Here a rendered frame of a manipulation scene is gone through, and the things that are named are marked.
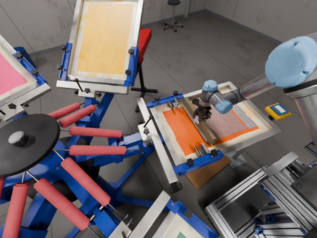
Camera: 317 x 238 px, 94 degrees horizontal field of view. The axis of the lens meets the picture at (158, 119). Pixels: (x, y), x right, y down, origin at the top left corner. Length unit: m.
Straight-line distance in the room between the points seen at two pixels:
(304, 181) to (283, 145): 1.84
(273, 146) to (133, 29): 2.24
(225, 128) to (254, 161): 1.19
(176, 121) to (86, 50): 0.97
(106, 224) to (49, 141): 0.46
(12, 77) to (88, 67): 0.57
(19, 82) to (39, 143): 0.85
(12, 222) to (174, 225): 0.69
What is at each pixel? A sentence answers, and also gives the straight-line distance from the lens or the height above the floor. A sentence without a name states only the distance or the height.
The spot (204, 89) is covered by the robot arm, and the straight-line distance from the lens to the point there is 0.86.
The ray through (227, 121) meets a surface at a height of 0.96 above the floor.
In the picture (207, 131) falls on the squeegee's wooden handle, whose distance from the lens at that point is 1.03.
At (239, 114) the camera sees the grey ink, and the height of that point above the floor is 0.96.
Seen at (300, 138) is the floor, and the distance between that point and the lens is 2.90.
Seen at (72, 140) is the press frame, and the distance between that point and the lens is 1.16.
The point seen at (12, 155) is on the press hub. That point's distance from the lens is 0.88.
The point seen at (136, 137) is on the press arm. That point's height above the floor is 1.04.
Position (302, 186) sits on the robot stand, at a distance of 0.83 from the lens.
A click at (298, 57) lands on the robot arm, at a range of 0.51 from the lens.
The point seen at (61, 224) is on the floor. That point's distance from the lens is 2.17.
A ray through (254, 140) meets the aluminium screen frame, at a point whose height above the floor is 0.99.
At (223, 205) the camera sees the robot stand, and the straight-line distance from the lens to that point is 1.77.
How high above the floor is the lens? 1.88
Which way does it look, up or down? 53 degrees down
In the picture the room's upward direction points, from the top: 3 degrees counter-clockwise
